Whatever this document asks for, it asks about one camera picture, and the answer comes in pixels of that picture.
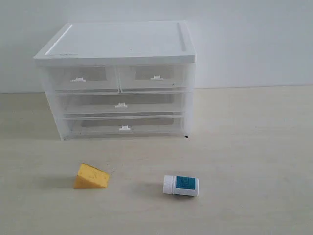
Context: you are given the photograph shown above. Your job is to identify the white pill bottle blue label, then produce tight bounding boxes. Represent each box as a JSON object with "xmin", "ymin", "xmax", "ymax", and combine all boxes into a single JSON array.
[{"xmin": 163, "ymin": 175, "xmax": 199, "ymax": 197}]

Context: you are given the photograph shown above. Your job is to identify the white plastic drawer cabinet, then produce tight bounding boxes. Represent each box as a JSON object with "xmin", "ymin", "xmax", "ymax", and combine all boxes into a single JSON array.
[{"xmin": 34, "ymin": 21, "xmax": 196, "ymax": 140}]

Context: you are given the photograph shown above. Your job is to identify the yellow cheese wedge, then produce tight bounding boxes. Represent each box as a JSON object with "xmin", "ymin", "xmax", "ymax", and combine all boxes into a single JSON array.
[{"xmin": 73, "ymin": 163, "xmax": 110, "ymax": 189}]

